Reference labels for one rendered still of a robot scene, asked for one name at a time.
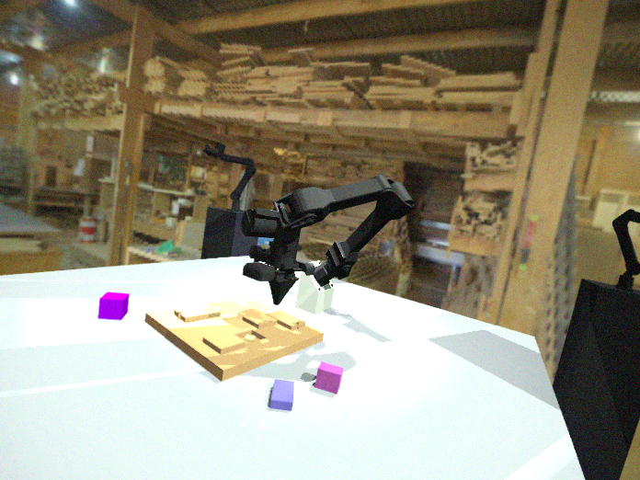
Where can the purple cube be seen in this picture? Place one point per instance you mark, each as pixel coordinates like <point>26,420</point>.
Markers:
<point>113,305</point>

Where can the pink cube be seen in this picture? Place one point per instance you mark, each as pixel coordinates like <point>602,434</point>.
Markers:
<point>328,377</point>

